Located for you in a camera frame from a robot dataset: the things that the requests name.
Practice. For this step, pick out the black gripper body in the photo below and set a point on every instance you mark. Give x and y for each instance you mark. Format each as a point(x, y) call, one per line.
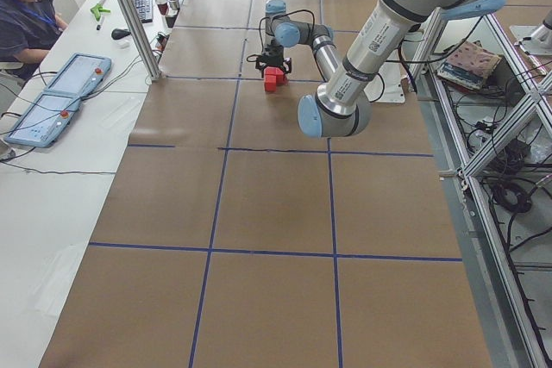
point(273, 57)

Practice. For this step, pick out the red block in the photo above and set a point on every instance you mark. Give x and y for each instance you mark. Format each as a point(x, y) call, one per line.
point(270, 83)
point(281, 78)
point(273, 72)

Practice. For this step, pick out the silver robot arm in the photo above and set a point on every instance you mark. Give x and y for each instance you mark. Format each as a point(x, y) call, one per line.
point(340, 106)
point(534, 40)

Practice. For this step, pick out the metal cup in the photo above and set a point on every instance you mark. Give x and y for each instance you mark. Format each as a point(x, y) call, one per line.
point(173, 5)

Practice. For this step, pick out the black computer mouse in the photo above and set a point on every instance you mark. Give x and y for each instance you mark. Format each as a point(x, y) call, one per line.
point(119, 33)

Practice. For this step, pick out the upper teach pendant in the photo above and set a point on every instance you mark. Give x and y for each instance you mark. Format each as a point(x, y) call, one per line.
point(79, 76)

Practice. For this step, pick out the teach pendant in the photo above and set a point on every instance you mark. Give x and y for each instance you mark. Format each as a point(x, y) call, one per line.
point(44, 121)
point(79, 76)

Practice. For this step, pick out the folded cloth stack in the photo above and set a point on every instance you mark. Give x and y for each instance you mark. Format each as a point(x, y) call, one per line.
point(469, 66)

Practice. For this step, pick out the lower teach pendant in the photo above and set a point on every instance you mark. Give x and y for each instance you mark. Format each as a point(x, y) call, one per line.
point(44, 121)

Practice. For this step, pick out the seated person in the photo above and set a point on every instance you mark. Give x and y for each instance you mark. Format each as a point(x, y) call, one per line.
point(29, 29)

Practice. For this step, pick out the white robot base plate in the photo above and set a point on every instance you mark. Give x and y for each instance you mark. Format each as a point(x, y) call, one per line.
point(386, 86)

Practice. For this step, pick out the aluminium frame post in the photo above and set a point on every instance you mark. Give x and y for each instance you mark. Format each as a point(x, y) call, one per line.
point(142, 43)

